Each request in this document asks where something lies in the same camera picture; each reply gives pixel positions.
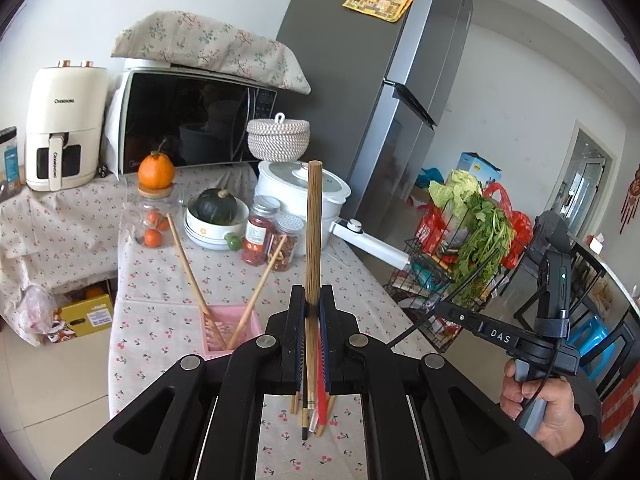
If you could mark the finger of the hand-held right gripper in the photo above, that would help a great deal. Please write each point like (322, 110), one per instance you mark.
(457, 316)

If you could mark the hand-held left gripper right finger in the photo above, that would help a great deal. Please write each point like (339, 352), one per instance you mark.
(325, 355)

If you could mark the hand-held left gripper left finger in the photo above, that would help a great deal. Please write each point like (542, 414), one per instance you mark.
(299, 350)

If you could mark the red plastic spoon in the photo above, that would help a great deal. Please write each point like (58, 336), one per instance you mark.
(328, 407)

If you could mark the black chopstick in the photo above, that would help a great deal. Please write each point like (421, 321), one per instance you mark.
(304, 420)

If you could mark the pink plastic utensil basket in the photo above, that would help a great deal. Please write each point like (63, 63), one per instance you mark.
(212, 322)

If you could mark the dark brown wooden chopstick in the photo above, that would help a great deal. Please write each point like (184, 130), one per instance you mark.
(315, 230)

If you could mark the person's right forearm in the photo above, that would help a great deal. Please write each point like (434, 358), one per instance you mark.
(590, 435)

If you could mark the person's right hand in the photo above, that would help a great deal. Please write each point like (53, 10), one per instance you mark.
(557, 410)

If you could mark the blue plastic stool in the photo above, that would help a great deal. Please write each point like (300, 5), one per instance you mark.
(590, 340)

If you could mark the bunch of leafy greens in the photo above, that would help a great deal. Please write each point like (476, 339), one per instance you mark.
(482, 240)

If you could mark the large red plastic bag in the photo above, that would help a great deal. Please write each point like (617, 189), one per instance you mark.
(517, 230)

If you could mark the small red plastic bag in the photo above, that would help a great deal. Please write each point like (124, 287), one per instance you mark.
(431, 230)

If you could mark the jar of dried slices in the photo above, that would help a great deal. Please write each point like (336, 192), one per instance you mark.
(290, 240)

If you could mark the jar of red dried fruit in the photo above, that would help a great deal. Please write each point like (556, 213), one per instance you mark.
(256, 240)

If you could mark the napa cabbage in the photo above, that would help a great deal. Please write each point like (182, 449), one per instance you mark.
(457, 190)

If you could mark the green lime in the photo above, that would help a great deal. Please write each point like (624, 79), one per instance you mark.
(233, 242)

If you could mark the glass door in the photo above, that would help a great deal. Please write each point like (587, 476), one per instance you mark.
(585, 175)

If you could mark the blue cardboard box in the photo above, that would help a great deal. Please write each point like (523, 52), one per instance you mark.
(479, 167)

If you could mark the white flower-print bowl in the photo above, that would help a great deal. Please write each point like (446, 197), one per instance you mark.
(200, 232)

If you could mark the cherry print tablecloth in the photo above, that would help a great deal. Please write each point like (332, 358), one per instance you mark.
(150, 280)

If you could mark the white electric cooking pot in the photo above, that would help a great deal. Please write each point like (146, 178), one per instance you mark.
(287, 185)

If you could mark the dark green squash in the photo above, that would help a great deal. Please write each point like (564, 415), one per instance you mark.
(216, 206)

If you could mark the small orange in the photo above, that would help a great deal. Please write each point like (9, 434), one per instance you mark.
(153, 238)
(154, 220)

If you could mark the glass jar with wooden lid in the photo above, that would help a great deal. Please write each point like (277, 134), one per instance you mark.
(155, 200)

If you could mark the white woven lidded basket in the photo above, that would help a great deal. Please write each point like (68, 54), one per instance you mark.
(277, 140)

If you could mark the yellow cardboard box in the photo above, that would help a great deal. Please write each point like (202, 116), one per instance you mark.
(87, 315)

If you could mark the large orange with stem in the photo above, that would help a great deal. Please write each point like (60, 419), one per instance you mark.
(156, 170)

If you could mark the black microwave oven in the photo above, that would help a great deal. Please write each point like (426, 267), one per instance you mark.
(190, 120)

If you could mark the grey refrigerator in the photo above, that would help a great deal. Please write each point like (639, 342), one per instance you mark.
(350, 85)

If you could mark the crumpled clear plastic bag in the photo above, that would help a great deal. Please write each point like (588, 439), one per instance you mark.
(37, 310)

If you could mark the cherry print cabinet cloth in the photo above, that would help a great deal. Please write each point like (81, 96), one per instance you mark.
(50, 230)

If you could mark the floral fabric cover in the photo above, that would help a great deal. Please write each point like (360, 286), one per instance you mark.
(210, 45)

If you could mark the cream air fryer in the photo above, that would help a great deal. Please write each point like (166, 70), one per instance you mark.
(65, 120)

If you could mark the blue label snack packet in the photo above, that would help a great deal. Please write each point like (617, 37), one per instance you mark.
(9, 160)

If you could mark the red wall ornament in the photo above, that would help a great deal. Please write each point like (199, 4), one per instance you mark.
(631, 195)

